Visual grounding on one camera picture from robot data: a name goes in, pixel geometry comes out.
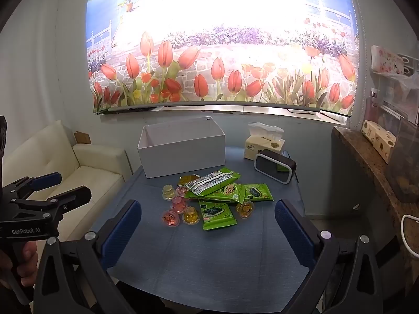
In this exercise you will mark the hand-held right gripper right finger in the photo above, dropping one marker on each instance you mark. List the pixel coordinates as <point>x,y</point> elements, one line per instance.
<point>294,235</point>

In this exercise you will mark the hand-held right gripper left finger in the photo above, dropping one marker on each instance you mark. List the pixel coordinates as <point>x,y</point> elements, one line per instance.
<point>121,232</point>

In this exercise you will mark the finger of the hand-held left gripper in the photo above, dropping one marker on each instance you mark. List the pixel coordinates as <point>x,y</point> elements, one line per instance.
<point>75,196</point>
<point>49,179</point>

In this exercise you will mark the red fruit jelly cup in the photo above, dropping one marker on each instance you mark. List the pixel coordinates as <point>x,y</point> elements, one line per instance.
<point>170,218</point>

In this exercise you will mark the orange jelly cup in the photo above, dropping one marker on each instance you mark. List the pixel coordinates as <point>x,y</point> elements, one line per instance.
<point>245,210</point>
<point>191,216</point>

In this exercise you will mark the green seaweed snack packet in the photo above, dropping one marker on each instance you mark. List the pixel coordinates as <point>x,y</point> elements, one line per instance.
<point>216,217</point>
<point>258,193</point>

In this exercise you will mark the pale yellow jelly cup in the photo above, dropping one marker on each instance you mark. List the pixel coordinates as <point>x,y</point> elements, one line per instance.
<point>168,193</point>

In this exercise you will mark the pink jelly cup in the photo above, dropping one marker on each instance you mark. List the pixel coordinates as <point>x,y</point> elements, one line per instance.
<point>177,204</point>
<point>180,191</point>

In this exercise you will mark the green cartoon snack packet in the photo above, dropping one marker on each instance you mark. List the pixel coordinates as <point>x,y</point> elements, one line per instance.
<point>229,192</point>

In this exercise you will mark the yellow snack packet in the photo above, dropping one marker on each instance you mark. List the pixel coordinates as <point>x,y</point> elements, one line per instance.
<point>185,180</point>

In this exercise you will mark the white cardboard box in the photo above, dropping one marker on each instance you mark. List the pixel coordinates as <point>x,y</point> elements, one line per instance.
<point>183,160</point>

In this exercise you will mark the green packet with silver back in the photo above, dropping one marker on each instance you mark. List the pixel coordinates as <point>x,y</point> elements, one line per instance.
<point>209,183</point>

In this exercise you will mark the person's left hand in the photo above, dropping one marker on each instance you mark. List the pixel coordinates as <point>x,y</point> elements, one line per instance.
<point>27,255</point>

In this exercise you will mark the cream sofa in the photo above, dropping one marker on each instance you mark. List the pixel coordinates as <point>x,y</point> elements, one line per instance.
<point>91,176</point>

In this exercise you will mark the brown cardboard piece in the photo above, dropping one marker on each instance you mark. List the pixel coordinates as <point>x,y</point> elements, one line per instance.
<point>81,136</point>

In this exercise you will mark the black desk clock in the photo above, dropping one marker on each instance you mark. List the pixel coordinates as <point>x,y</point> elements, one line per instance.
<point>271,166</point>

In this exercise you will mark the blue tablecloth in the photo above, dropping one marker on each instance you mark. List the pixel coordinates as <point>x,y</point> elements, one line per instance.
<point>212,261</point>

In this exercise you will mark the white plastic bag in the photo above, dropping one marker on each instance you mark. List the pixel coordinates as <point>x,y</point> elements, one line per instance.
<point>258,147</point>

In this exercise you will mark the granite counter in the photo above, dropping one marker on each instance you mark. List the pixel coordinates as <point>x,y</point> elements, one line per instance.
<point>360,157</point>

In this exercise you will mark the dark clear plastic container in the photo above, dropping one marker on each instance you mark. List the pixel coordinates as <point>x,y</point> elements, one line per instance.
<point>404,170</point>

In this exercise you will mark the beige carton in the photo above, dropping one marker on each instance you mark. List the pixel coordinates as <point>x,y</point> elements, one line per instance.
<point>379,139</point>

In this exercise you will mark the tulip print roller blind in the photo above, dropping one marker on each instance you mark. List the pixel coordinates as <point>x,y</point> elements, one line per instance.
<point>196,39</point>

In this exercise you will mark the white floral case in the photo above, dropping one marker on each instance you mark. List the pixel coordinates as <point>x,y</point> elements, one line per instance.
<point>389,60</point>

